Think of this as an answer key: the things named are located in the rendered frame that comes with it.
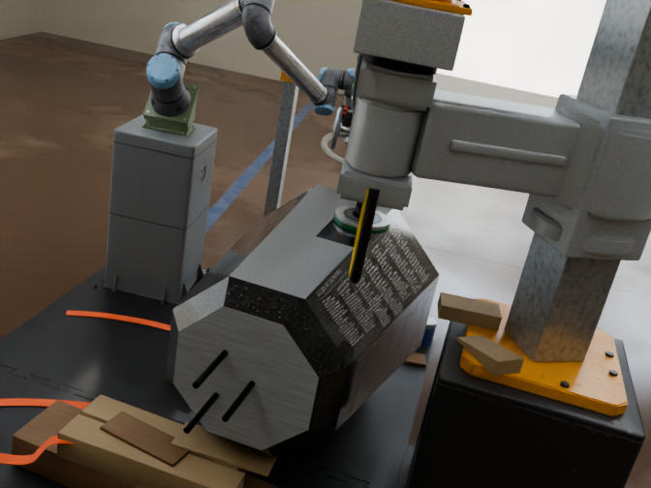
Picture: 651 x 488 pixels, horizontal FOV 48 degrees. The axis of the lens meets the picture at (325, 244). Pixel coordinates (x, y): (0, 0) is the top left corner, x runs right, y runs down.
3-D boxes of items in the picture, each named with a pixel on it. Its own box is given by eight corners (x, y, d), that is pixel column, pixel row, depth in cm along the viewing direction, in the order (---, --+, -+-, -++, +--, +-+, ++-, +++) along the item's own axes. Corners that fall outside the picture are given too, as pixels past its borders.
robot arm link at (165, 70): (147, 99, 344) (140, 77, 328) (157, 69, 350) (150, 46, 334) (179, 105, 344) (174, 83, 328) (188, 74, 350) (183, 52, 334)
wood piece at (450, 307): (495, 317, 249) (499, 304, 247) (498, 330, 240) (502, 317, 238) (437, 305, 251) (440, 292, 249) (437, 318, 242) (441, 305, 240)
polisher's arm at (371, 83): (399, 247, 205) (440, 73, 186) (318, 231, 206) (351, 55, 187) (399, 171, 273) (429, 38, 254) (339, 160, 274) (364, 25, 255)
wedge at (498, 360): (520, 373, 218) (524, 358, 216) (493, 376, 214) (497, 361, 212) (480, 337, 235) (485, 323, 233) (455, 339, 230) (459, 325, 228)
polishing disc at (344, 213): (375, 234, 271) (376, 231, 271) (325, 216, 279) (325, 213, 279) (397, 221, 289) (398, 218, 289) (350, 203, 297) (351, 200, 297)
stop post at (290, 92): (287, 229, 493) (314, 68, 450) (278, 239, 475) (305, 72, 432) (259, 222, 496) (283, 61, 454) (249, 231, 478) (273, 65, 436)
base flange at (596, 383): (608, 342, 256) (613, 330, 254) (625, 420, 212) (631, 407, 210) (470, 304, 265) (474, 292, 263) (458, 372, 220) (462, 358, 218)
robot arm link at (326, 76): (316, 82, 341) (342, 86, 340) (320, 62, 345) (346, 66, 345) (316, 94, 350) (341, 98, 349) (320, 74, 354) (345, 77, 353)
